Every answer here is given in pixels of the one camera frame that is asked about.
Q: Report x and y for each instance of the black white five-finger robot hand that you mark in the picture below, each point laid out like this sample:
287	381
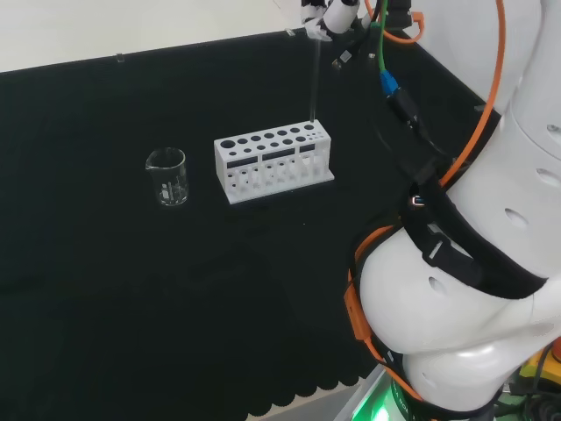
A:
333	15

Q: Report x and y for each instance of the clear glass rod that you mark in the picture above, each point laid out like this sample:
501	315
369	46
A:
314	79

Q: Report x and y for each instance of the white test tube rack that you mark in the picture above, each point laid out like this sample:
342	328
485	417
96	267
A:
271	175

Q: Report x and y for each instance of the clear glass beaker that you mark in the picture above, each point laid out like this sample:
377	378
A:
168	184

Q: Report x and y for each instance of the black bench cloth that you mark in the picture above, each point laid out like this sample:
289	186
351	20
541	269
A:
131	263

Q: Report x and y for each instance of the yellow stop button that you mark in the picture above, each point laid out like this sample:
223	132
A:
543	373

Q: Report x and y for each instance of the metal base plate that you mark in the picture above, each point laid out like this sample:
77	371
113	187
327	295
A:
364	399

